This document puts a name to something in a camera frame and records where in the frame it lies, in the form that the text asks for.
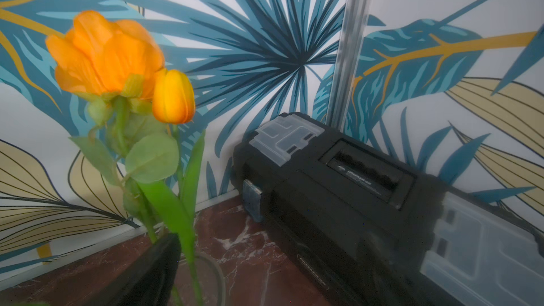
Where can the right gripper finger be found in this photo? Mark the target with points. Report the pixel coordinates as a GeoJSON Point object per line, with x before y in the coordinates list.
{"type": "Point", "coordinates": [148, 280]}

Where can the orange tulip bud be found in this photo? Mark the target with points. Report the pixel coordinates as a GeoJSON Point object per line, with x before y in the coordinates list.
{"type": "Point", "coordinates": [155, 165]}

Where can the clear glass vase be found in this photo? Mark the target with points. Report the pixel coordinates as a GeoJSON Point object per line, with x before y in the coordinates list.
{"type": "Point", "coordinates": [210, 279]}

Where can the black plastic toolbox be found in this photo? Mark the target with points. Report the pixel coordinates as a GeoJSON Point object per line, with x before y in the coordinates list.
{"type": "Point", "coordinates": [367, 229]}

